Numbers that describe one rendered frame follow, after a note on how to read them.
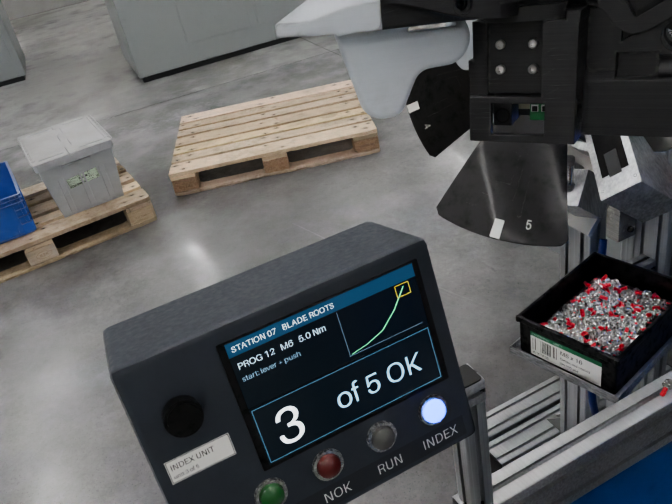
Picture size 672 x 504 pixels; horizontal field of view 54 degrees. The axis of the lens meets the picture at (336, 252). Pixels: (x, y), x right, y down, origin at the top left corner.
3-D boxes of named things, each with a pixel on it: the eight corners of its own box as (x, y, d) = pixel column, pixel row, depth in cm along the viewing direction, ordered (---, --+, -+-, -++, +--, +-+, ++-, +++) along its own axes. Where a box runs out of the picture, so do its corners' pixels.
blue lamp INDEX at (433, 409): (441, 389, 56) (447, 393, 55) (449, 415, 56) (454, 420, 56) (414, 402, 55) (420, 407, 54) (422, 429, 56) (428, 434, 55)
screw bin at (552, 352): (593, 284, 114) (594, 250, 111) (691, 320, 103) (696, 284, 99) (516, 350, 104) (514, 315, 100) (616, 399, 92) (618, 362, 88)
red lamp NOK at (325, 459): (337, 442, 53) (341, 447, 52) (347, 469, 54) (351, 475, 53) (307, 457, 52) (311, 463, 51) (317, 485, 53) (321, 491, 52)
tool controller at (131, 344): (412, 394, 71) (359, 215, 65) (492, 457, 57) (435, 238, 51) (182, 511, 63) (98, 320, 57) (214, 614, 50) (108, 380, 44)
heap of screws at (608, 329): (594, 290, 113) (595, 266, 110) (677, 321, 103) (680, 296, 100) (527, 348, 103) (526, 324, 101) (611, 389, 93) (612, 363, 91)
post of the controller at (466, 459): (478, 485, 79) (466, 362, 68) (494, 503, 76) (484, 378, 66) (458, 497, 78) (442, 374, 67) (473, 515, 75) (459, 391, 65)
